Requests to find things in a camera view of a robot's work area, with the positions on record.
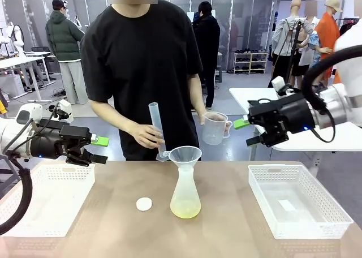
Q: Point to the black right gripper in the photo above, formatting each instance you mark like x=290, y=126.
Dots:
x=297, y=116

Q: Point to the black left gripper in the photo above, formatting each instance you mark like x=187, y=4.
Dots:
x=48, y=143

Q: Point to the clear plastic measuring jug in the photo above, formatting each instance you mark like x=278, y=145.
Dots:
x=213, y=135

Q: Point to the translucent plastic graduated cylinder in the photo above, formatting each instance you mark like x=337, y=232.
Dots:
x=157, y=119

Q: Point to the white round flask cap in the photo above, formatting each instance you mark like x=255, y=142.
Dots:
x=144, y=204

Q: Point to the translucent plastic funnel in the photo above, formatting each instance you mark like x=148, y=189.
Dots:
x=185, y=156

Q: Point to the translucent plastic Erlenmeyer flask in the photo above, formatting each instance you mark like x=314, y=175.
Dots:
x=185, y=201

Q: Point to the person's right forearm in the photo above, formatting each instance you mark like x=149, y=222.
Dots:
x=113, y=119

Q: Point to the person's left forearm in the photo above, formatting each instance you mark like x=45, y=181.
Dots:
x=199, y=102

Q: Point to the person's right hand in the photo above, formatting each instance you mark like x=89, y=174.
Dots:
x=147, y=136

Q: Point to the person's left hand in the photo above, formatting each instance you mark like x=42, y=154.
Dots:
x=205, y=118

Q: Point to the mannequin in black dress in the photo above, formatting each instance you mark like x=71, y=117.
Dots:
x=299, y=69

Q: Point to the white shoe rack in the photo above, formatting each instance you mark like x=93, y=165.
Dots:
x=250, y=61

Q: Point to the white perforated plastic basket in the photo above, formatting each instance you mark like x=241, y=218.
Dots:
x=297, y=190
x=56, y=201

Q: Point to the bald mannequin in grey hoodie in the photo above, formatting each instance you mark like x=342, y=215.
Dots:
x=284, y=34

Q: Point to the mannequin in blue floral dress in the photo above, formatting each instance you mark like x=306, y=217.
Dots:
x=314, y=43

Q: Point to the person in black jacket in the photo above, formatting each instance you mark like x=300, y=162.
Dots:
x=207, y=43

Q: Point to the person in black T-shirt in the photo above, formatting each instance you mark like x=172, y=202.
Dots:
x=141, y=57

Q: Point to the capped mannequin in orange dress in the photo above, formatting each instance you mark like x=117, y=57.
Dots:
x=328, y=34

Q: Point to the black office chair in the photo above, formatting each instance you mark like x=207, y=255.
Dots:
x=42, y=54

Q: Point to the man in green puffer jacket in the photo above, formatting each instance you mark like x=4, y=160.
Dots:
x=63, y=40

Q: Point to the white desk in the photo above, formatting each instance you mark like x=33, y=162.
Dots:
x=19, y=61

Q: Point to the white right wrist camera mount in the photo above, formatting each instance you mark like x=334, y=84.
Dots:
x=278, y=82

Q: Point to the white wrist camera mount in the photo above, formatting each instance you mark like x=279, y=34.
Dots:
x=278, y=82
x=67, y=108

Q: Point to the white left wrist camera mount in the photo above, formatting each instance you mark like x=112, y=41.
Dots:
x=67, y=108

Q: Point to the black camera tripod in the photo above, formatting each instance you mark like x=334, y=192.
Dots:
x=294, y=43

